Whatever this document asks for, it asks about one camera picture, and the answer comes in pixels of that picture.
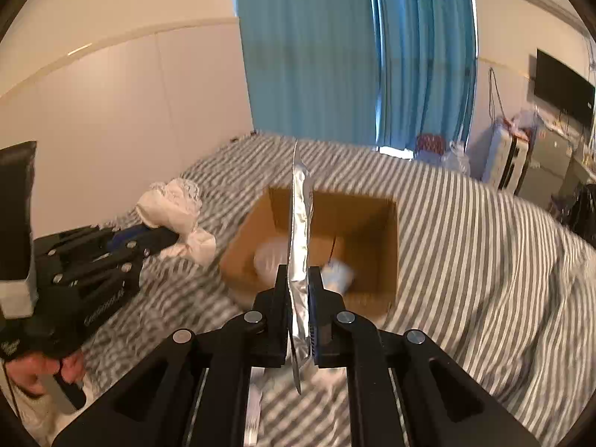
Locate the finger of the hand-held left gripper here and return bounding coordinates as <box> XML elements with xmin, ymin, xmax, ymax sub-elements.
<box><xmin>45</xmin><ymin>251</ymin><xmax>150</xmax><ymax>333</ymax></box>
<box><xmin>32</xmin><ymin>225</ymin><xmax>181</xmax><ymax>268</ymax></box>

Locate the black bag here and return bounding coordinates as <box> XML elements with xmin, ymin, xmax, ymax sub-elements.
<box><xmin>556</xmin><ymin>184</ymin><xmax>596</xmax><ymax>244</ymax></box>

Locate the blue and white packet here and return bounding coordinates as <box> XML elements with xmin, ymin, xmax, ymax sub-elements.
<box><xmin>321</xmin><ymin>261</ymin><xmax>357</xmax><ymax>295</ymax></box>

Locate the blue curtain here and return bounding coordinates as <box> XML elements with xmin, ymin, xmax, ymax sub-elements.
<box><xmin>232</xmin><ymin>0</ymin><xmax>481</xmax><ymax>150</ymax></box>

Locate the brown cardboard box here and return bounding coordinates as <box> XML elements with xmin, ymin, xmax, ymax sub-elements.
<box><xmin>219</xmin><ymin>186</ymin><xmax>400</xmax><ymax>332</ymax></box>

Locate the red patterned bag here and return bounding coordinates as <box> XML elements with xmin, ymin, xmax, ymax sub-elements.
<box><xmin>416</xmin><ymin>133</ymin><xmax>448</xmax><ymax>165</ymax></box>

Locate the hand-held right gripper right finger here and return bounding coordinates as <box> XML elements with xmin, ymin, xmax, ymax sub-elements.
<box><xmin>308</xmin><ymin>267</ymin><xmax>542</xmax><ymax>447</ymax></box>

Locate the white suitcase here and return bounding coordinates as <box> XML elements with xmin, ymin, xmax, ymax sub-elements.
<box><xmin>482</xmin><ymin>118</ymin><xmax>534</xmax><ymax>194</ymax></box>

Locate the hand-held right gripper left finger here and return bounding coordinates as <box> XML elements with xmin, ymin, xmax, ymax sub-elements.
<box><xmin>53</xmin><ymin>264</ymin><xmax>292</xmax><ymax>447</ymax></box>

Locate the white lace cloth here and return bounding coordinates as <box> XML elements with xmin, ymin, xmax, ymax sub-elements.
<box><xmin>136</xmin><ymin>178</ymin><xmax>218</xmax><ymax>267</ymax></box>

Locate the black television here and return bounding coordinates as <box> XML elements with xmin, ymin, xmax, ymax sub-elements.
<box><xmin>533</xmin><ymin>48</ymin><xmax>596</xmax><ymax>127</ymax></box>

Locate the clear plastic bag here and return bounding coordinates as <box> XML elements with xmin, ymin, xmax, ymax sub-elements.
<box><xmin>442</xmin><ymin>142</ymin><xmax>472</xmax><ymax>177</ymax></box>

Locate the silver foil packet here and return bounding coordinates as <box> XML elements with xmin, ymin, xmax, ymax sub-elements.
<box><xmin>286</xmin><ymin>139</ymin><xmax>316</xmax><ymax>394</ymax></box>

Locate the person's left hand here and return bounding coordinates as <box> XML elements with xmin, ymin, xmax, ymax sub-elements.
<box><xmin>7</xmin><ymin>348</ymin><xmax>85</xmax><ymax>400</ymax></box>

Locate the grey small cabinet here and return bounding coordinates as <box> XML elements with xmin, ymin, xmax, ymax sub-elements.
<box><xmin>516</xmin><ymin>126</ymin><xmax>585</xmax><ymax>210</ymax></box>

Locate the white plastic bag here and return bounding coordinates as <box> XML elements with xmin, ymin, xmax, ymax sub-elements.
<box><xmin>254</xmin><ymin>237</ymin><xmax>294</xmax><ymax>290</ymax></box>

